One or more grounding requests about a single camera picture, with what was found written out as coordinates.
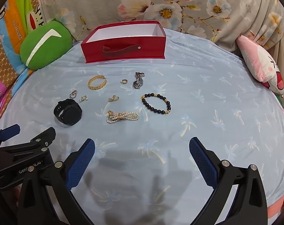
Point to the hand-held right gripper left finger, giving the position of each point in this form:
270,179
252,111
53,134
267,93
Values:
82,161

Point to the green round pillow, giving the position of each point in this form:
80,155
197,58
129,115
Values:
55,51

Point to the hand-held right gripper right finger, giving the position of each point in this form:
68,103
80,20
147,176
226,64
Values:
200,159

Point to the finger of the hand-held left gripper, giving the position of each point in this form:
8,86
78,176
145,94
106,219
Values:
44,136
9,130

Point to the colourful cartoon printed blanket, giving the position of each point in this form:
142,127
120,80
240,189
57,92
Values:
15,11

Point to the gold woven bangle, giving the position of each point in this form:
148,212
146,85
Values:
90,82

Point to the grey floral blanket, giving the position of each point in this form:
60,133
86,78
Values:
202,23

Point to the small gold hoop earring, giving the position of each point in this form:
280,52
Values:
73,95

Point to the red box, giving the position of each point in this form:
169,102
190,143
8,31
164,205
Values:
151,49

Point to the black smartwatch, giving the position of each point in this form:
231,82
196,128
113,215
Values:
71,113

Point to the pink cartoon pillow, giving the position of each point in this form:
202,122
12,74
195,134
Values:
254,58

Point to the dark metal link watch band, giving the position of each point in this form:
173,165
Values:
138,82

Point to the light blue palm-print sheet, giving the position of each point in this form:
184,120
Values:
202,112

